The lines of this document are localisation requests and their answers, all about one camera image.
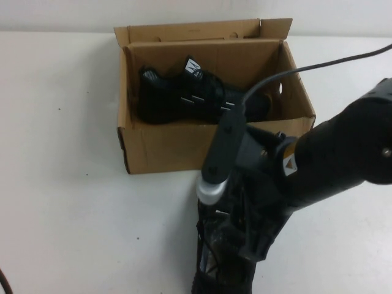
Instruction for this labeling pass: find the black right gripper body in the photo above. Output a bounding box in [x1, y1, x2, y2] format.
[228, 125, 300, 234]

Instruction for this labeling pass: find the thin grey camera cable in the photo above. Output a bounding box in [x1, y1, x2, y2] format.
[241, 43, 392, 108]

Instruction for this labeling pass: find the thick black cable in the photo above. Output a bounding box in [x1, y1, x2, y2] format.
[0, 268, 13, 294]

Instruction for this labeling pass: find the brown cardboard shoe box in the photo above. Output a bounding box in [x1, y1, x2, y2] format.
[113, 17, 317, 176]

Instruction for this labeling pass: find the black mesh sneaker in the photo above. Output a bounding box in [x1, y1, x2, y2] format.
[137, 55, 273, 125]
[193, 183, 276, 294]

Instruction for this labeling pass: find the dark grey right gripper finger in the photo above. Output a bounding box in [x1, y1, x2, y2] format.
[240, 211, 295, 265]

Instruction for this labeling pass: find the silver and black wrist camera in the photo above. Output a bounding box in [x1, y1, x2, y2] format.
[195, 105, 247, 205]

